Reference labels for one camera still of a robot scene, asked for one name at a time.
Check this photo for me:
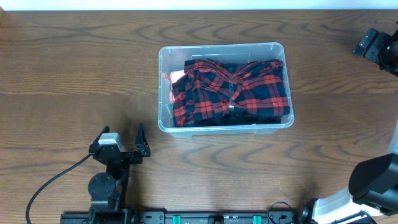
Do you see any clear plastic storage bin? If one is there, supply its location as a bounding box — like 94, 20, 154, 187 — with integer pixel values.
158, 42, 294, 138

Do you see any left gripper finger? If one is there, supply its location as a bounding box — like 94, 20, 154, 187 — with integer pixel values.
96, 125, 110, 144
134, 123, 149, 151

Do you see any pink shirt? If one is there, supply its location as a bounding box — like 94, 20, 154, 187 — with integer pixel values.
169, 70, 188, 104

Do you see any red navy plaid shirt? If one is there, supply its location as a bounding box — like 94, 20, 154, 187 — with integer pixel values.
172, 59, 290, 128

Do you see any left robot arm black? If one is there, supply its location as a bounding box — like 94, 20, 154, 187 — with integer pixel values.
88, 124, 150, 223

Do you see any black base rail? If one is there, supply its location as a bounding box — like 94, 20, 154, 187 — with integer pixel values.
60, 211, 296, 224

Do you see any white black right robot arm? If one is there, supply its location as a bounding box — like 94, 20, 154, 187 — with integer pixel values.
294, 28, 397, 224

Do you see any black garment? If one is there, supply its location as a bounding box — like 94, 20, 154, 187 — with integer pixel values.
194, 112, 282, 127

